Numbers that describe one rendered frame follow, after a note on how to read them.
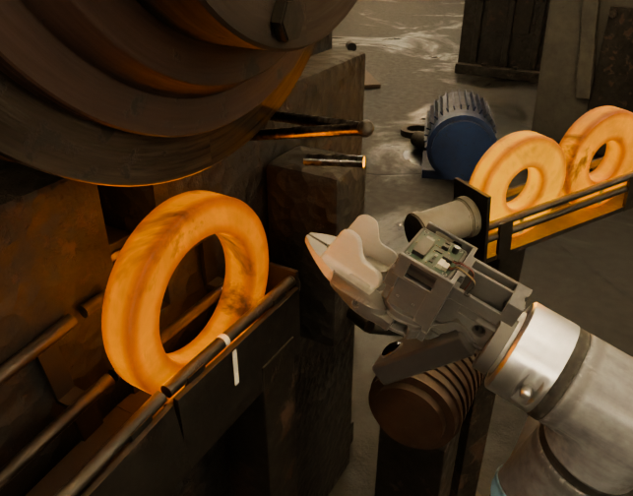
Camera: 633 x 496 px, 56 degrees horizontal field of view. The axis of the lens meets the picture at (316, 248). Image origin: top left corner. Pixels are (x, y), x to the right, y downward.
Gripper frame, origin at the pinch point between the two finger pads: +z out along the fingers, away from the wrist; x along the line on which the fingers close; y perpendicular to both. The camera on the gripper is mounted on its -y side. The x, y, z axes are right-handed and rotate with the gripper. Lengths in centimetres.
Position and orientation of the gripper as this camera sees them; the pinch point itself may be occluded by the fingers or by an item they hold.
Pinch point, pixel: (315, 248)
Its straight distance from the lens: 59.8
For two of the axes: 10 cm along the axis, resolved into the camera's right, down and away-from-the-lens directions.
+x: -5.0, 4.3, -7.5
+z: -8.3, -5.0, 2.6
